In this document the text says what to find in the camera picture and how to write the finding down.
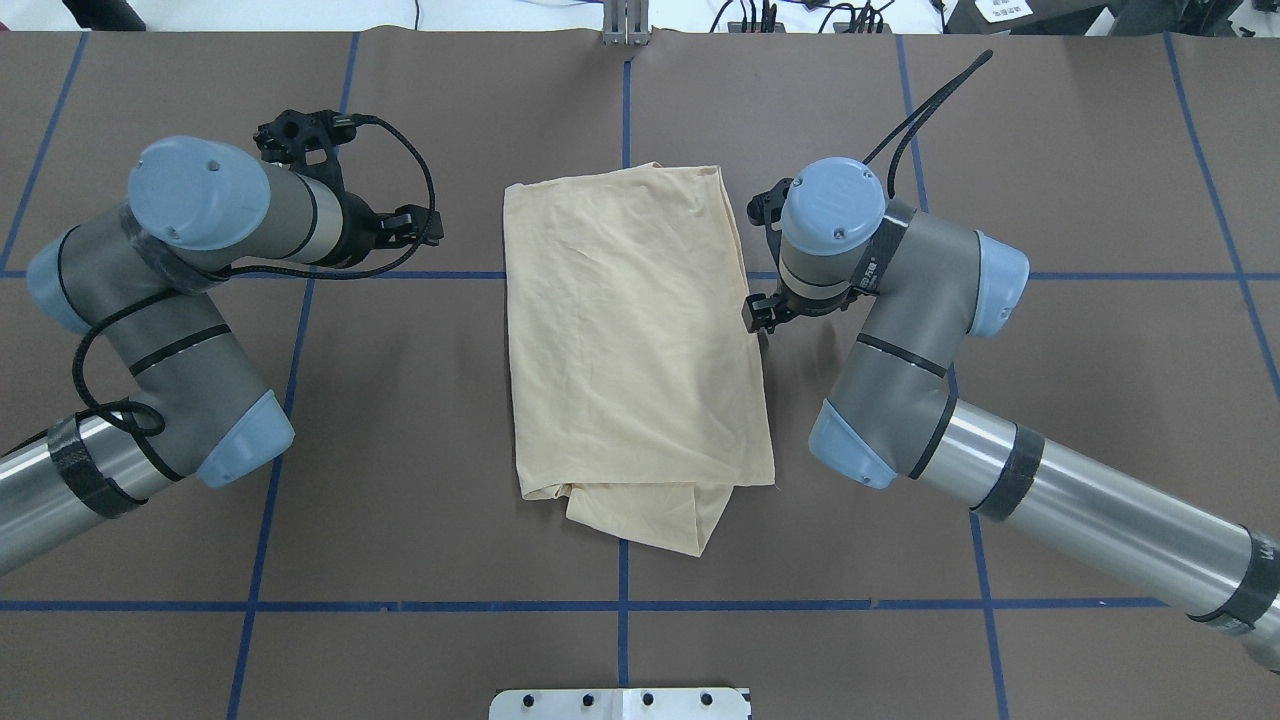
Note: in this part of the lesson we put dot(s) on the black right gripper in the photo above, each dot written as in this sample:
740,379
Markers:
757,312

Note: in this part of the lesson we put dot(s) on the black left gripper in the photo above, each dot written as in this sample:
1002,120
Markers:
362,218

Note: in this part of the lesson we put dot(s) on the beige long-sleeve printed shirt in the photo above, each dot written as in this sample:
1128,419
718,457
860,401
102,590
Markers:
637,395

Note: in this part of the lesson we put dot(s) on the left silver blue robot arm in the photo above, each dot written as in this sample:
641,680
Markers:
167,390

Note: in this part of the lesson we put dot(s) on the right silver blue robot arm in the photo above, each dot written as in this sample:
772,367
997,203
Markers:
1080,414

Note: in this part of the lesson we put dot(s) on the white central mounting column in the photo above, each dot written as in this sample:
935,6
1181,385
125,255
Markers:
623,703

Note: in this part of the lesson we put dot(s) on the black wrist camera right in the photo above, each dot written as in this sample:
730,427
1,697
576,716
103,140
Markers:
765,209

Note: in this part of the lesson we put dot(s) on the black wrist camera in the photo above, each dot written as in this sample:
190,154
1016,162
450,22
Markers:
290,137
765,209

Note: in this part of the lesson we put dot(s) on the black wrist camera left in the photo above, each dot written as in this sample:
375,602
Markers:
290,137

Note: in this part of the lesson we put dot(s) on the aluminium frame post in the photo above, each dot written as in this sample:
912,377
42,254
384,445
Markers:
626,23

